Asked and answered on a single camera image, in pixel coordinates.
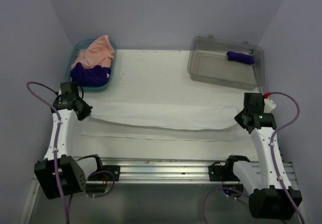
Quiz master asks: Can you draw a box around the purple towel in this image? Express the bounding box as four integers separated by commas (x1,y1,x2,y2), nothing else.
70,62,111,87
226,51,255,65

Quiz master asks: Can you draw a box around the white towel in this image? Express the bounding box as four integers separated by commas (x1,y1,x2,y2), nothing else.
82,102,237,141

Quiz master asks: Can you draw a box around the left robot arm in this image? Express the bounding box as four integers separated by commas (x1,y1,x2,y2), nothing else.
34,82,105,199

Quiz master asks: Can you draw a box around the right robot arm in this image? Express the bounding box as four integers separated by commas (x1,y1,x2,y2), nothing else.
224,93,304,221

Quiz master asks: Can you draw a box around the blue plastic bin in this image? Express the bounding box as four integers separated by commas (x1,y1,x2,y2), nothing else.
65,39,118,93

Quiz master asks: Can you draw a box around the pink towel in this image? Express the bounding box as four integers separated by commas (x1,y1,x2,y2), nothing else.
71,35,115,69

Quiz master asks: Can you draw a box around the grey transparent plastic bin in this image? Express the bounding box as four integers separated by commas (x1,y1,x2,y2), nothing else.
187,36,265,90

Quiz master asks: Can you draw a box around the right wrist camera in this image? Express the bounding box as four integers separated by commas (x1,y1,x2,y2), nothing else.
263,92,276,113

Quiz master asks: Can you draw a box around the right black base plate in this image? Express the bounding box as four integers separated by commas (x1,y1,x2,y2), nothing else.
208,162,239,182

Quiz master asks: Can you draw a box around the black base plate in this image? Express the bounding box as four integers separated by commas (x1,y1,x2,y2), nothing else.
88,165,121,183
208,162,239,182

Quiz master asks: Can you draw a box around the aluminium mounting rail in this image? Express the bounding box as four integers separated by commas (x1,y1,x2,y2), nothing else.
32,158,297,184

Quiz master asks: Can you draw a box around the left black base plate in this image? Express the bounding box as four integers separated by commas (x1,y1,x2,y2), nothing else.
88,165,121,183

